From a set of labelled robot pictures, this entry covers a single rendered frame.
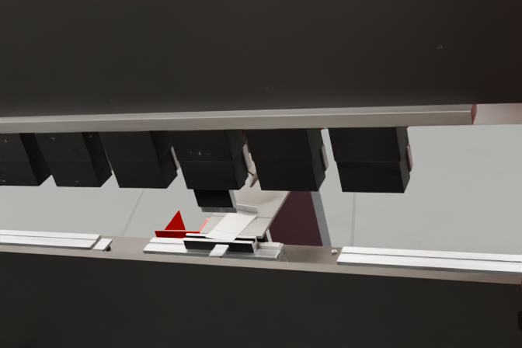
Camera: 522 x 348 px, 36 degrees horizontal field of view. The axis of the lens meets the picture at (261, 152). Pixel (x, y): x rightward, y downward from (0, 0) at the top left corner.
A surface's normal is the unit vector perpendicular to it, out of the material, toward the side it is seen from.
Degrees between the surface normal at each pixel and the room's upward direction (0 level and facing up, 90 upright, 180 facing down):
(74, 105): 90
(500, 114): 90
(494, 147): 0
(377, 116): 90
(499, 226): 0
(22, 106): 90
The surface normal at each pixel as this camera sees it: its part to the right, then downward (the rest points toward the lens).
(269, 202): -0.22, -0.86
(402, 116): -0.36, 0.51
